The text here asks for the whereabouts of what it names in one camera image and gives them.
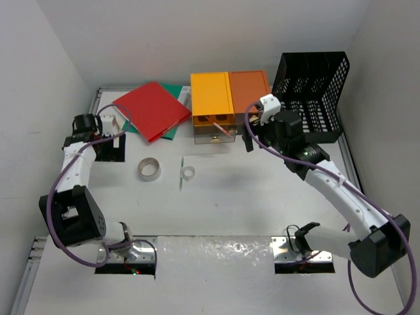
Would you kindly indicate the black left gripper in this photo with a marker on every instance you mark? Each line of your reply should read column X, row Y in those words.
column 107, row 148

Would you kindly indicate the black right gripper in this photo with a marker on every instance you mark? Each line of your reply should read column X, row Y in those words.
column 254, row 130

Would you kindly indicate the orange highlighter pen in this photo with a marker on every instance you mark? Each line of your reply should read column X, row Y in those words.
column 220, row 128

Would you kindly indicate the large clear tape roll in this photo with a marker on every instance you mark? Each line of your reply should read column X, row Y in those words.
column 149, row 169

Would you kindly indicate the green highlighter pen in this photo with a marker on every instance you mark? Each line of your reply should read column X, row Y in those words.
column 181, row 173

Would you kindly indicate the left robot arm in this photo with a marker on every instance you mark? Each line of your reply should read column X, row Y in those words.
column 70, row 211

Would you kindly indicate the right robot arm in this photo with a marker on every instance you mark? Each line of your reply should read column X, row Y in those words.
column 378, row 239

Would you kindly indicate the black mesh file rack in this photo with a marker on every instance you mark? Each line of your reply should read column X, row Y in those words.
column 310, row 84

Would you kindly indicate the orange drawer box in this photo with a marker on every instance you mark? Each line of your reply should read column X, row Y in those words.
column 246, row 88

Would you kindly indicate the red folder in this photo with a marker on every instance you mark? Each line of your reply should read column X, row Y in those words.
column 151, row 110

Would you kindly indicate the yellow drawer box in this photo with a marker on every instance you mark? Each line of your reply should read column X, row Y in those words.
column 211, row 99

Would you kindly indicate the green folder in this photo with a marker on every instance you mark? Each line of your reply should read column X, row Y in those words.
column 167, row 108

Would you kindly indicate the small clear tape roll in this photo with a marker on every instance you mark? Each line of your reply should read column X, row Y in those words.
column 188, row 173

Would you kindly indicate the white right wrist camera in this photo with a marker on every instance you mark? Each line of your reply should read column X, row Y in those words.
column 270, row 106

